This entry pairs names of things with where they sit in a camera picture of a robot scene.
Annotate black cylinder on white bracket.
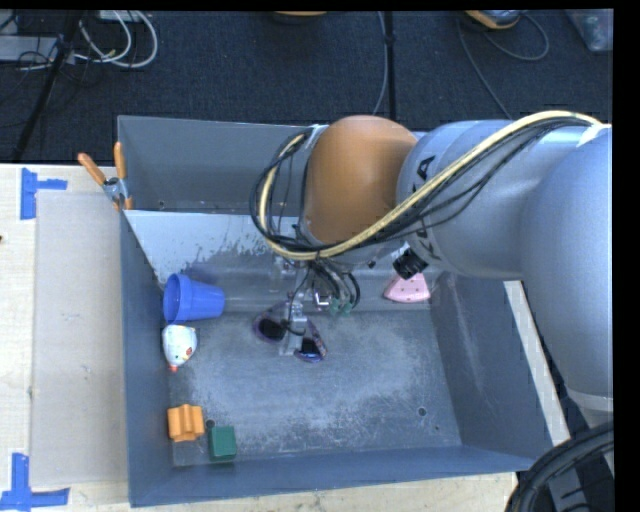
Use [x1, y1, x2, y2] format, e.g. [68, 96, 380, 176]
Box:
[391, 244, 430, 282]

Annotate blue plastic cup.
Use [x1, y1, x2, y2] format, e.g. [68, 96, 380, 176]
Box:
[162, 272, 227, 326]

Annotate grey metal bin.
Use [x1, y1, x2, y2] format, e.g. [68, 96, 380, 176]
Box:
[116, 114, 554, 509]

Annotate purple sunglasses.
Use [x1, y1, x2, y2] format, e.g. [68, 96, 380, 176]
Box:
[252, 301, 330, 364]

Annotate pale flat board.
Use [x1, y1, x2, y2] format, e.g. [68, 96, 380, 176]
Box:
[28, 191, 131, 490]

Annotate dark green block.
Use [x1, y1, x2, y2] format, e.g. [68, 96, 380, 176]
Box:
[206, 424, 239, 463]

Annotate white toy chicken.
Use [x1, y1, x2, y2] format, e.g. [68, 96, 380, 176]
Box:
[160, 323, 199, 374]

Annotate pink triangular pad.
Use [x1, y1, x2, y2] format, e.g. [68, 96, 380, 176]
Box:
[382, 273, 433, 305]

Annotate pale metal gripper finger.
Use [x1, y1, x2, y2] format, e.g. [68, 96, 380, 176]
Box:
[277, 301, 308, 358]
[305, 303, 324, 346]

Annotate orange ridged block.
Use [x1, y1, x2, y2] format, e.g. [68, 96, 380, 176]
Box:
[166, 403, 207, 444]

